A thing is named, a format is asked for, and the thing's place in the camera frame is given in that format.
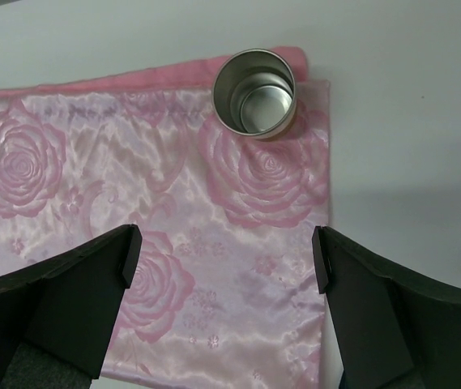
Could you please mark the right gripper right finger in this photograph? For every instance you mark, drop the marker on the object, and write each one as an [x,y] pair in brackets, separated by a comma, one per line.
[395,327]

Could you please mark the pink rose satin cloth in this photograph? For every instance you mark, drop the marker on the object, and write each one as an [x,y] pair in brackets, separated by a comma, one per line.
[225,293]

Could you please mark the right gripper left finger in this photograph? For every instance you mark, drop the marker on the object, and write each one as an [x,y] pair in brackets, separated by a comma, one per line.
[57,316]

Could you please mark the small metal cup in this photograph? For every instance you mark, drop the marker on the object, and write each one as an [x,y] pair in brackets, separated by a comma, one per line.
[254,94]

